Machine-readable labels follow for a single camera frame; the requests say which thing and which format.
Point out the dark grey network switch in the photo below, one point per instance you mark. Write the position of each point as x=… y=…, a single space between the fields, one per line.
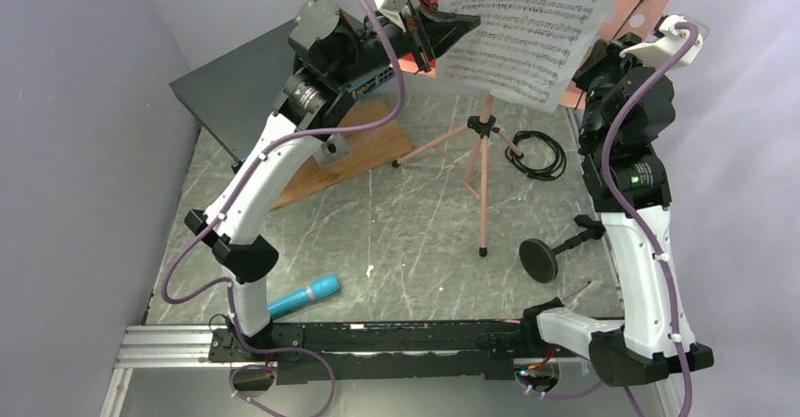
x=233 y=95

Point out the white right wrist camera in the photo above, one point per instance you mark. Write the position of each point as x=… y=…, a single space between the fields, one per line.
x=669 y=40

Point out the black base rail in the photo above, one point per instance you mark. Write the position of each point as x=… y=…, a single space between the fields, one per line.
x=492 y=349

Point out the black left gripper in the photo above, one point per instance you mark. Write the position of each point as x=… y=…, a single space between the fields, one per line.
x=433 y=31

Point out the blue cylindrical tube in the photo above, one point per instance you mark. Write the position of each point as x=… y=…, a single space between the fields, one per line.
x=318 y=289

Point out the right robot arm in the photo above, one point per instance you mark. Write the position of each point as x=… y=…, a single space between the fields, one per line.
x=625 y=110

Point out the pink music stand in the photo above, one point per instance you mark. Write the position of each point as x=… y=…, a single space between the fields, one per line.
x=629 y=16

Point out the wooden board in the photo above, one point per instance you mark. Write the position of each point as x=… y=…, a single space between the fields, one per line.
x=368 y=149

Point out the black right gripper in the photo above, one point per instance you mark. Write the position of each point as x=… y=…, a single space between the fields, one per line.
x=606 y=53

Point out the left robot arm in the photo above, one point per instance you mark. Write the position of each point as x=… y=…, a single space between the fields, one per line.
x=333 y=61

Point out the small metal bracket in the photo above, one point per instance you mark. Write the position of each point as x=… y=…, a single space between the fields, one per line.
x=331 y=151

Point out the aluminium frame rail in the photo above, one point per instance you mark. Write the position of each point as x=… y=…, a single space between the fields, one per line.
x=159 y=347

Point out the black round disc stand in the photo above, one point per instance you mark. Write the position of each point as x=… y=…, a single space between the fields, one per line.
x=539 y=260

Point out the white sheet music paper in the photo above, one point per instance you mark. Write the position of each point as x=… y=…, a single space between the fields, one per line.
x=526 y=49

